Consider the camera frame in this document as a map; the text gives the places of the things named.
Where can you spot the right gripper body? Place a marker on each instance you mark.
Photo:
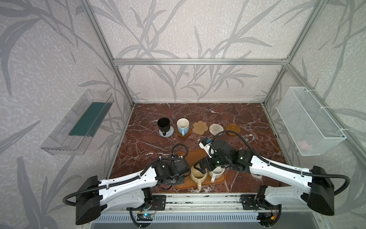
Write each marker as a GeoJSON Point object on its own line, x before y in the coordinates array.
{"type": "Point", "coordinates": [204, 164]}

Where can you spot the right wired circuit board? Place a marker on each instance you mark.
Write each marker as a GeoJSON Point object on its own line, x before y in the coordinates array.
{"type": "Point", "coordinates": [267, 219]}

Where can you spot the pink object in basket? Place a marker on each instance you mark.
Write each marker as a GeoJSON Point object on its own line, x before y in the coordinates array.
{"type": "Point", "coordinates": [303, 145]}

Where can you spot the black mug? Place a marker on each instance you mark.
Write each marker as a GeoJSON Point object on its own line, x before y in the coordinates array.
{"type": "Point", "coordinates": [164, 126]}

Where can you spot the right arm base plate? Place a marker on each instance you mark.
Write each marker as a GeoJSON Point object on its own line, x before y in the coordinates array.
{"type": "Point", "coordinates": [252, 202]}

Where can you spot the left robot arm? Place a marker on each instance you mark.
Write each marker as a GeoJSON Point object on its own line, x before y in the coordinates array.
{"type": "Point", "coordinates": [95, 196]}

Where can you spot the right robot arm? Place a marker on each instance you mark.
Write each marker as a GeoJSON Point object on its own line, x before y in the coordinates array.
{"type": "Point", "coordinates": [311, 187]}

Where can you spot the cork flower coaster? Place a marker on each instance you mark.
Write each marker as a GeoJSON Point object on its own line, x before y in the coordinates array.
{"type": "Point", "coordinates": [200, 128]}

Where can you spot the white speckled mug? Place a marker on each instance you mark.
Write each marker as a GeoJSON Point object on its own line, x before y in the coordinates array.
{"type": "Point", "coordinates": [216, 173]}

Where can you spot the green lit circuit board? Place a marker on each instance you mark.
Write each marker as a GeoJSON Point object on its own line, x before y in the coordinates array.
{"type": "Point", "coordinates": [145, 216]}

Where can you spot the large round wooden coaster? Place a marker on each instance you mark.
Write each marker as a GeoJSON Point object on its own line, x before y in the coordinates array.
{"type": "Point", "coordinates": [233, 127]}

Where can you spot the aluminium front rail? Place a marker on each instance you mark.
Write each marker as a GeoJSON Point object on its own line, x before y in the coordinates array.
{"type": "Point", "coordinates": [200, 203]}

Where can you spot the beige glazed mug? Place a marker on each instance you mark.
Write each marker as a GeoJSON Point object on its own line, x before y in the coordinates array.
{"type": "Point", "coordinates": [198, 177]}

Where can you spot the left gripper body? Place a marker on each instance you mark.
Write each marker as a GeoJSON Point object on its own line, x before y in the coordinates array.
{"type": "Point", "coordinates": [183, 167]}

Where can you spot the white wire mesh basket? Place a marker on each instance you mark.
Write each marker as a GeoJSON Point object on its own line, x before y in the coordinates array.
{"type": "Point", "coordinates": [306, 119]}

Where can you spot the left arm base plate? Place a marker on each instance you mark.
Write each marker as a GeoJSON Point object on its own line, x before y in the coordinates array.
{"type": "Point", "coordinates": [154, 202]}

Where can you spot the clear plastic wall bin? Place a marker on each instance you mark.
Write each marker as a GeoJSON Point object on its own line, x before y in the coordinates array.
{"type": "Point", "coordinates": [77, 129]}

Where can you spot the light blue mug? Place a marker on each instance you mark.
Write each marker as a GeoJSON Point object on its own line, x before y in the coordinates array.
{"type": "Point", "coordinates": [183, 126]}

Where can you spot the grey round coaster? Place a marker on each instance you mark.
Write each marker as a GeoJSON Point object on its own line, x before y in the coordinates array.
{"type": "Point", "coordinates": [168, 133]}

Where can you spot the woven round coaster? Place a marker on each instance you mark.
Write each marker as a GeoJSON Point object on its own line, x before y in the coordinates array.
{"type": "Point", "coordinates": [215, 129]}

